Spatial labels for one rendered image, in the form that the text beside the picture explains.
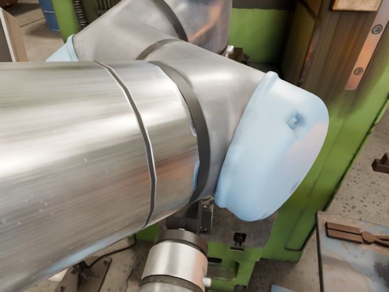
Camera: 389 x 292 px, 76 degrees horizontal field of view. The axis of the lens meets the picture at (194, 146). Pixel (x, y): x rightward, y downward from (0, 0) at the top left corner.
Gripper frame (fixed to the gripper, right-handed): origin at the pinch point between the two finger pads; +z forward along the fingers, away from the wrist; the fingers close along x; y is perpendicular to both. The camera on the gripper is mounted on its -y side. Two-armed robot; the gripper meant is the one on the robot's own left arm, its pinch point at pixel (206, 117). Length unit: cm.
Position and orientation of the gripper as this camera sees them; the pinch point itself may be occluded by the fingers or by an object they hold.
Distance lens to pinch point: 54.0
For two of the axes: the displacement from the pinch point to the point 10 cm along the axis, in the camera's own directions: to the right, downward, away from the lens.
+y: -1.3, 9.3, -3.4
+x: 9.9, 0.9, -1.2
